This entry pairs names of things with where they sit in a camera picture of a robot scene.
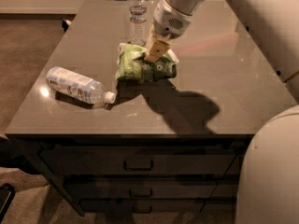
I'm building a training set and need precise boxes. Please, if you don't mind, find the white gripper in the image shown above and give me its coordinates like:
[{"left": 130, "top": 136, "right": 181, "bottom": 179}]
[{"left": 144, "top": 0, "right": 192, "bottom": 63}]

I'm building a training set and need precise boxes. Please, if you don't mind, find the green jalapeno chip bag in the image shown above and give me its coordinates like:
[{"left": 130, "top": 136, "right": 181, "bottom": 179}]
[{"left": 115, "top": 43, "right": 178, "bottom": 82}]

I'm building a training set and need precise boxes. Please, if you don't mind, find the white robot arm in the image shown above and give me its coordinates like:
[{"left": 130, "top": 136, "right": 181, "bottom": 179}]
[{"left": 149, "top": 0, "right": 299, "bottom": 224}]

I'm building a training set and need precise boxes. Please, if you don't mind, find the clear upright water bottle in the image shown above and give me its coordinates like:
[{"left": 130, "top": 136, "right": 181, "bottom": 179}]
[{"left": 128, "top": 0, "right": 148, "bottom": 46}]

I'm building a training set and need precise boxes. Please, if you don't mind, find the blue labelled plastic bottle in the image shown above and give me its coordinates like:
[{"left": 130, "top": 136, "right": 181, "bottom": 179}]
[{"left": 46, "top": 66, "right": 116, "bottom": 105}]

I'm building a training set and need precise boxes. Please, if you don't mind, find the small black white object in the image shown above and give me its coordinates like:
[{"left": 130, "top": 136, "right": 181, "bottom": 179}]
[{"left": 62, "top": 20, "right": 72, "bottom": 32}]

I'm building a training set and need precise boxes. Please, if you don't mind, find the grey drawer cabinet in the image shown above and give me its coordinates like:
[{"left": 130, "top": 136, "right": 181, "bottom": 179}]
[{"left": 6, "top": 1, "right": 294, "bottom": 214}]

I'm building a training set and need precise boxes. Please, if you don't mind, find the top left drawer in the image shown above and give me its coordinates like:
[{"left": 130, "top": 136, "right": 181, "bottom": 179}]
[{"left": 40, "top": 147, "right": 235, "bottom": 175}]

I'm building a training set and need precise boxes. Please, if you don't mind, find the drawer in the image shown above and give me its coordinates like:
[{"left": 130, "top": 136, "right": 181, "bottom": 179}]
[
  {"left": 79, "top": 199, "right": 205, "bottom": 214},
  {"left": 64, "top": 179, "right": 217, "bottom": 199},
  {"left": 226, "top": 151, "right": 244, "bottom": 175},
  {"left": 211, "top": 180, "right": 238, "bottom": 198},
  {"left": 40, "top": 147, "right": 235, "bottom": 175},
  {"left": 201, "top": 199, "right": 236, "bottom": 213}
]

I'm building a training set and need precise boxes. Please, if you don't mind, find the top right drawer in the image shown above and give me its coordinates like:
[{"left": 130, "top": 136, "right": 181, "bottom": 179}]
[{"left": 226, "top": 151, "right": 244, "bottom": 175}]

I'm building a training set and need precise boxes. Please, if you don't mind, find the middle right drawer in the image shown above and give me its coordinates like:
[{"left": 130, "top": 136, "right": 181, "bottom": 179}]
[{"left": 211, "top": 180, "right": 238, "bottom": 198}]

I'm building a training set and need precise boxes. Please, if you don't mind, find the middle left drawer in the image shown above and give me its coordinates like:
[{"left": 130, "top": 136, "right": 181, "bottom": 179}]
[{"left": 64, "top": 179, "right": 217, "bottom": 199}]

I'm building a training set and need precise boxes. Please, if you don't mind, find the bottom right drawer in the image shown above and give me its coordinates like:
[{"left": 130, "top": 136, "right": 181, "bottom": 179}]
[{"left": 201, "top": 199, "right": 236, "bottom": 213}]

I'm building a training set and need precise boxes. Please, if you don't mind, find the bottom left drawer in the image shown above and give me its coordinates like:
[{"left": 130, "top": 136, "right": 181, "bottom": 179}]
[{"left": 79, "top": 199, "right": 205, "bottom": 214}]

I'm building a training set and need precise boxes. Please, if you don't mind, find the black object on floor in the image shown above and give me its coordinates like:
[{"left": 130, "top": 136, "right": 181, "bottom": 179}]
[{"left": 0, "top": 183, "right": 15, "bottom": 222}]

